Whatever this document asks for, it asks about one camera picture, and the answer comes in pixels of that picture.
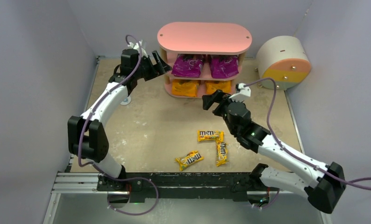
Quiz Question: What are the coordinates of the round cream drawer cabinet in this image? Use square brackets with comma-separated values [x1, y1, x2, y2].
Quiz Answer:
[256, 35, 312, 90]

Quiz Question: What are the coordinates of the blue white blister pack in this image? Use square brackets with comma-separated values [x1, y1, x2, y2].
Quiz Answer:
[120, 96, 132, 106]

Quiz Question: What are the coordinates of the pink three-tier shelf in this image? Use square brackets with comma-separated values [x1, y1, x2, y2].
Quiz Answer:
[157, 21, 253, 99]

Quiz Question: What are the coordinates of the yellow m&m bag vertical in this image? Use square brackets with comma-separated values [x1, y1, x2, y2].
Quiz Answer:
[215, 141, 228, 167]

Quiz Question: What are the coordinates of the purple grape candy bag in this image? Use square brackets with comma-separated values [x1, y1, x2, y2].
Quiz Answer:
[209, 55, 239, 79]
[171, 54, 205, 78]

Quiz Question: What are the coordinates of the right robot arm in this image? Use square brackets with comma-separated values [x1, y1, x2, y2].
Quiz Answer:
[202, 91, 346, 214]

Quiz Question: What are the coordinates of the large orange gummy candy bag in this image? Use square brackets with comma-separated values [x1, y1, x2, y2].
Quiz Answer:
[171, 79, 200, 97]

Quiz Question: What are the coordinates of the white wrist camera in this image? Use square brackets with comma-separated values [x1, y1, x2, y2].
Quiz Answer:
[128, 40, 149, 57]
[229, 83, 251, 103]

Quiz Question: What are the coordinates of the yellow m&m bag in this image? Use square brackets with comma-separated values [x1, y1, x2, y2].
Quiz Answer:
[175, 151, 205, 171]
[197, 130, 224, 142]

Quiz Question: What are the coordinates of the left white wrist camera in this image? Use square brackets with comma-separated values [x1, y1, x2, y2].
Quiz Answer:
[128, 40, 149, 57]

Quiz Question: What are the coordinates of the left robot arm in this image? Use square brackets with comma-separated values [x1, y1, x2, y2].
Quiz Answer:
[67, 49, 172, 182]

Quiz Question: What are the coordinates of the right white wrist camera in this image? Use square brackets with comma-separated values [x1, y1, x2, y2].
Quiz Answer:
[229, 83, 251, 103]

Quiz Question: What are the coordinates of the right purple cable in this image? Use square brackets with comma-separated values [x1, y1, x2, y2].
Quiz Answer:
[243, 77, 371, 211]

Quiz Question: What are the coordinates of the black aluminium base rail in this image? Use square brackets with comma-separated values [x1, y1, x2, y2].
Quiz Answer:
[51, 172, 298, 205]

